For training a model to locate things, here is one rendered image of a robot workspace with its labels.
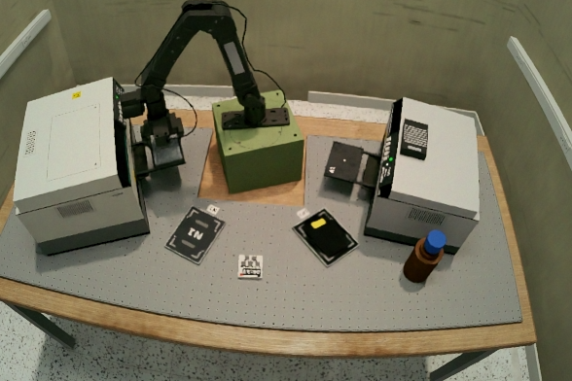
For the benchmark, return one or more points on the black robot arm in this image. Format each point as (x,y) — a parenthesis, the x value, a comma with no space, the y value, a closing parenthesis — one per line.
(217,21)

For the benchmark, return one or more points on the brown bottle with blue cap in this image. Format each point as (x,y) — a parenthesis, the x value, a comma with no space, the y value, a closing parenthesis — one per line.
(421,261)

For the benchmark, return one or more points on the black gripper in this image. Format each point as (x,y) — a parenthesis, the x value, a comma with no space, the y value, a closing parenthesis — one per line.
(145,130)

